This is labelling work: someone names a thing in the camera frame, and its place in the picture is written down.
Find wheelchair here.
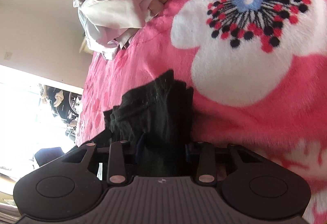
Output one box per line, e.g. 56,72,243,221
41,85,82,141

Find pink floral bed blanket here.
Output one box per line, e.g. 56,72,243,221
76,0,326,223

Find beige trousers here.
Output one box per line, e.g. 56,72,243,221
73,0,167,60

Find black smile t-shirt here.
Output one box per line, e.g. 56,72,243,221
90,69,193,177

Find cream nightstand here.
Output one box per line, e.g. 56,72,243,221
79,38,94,55

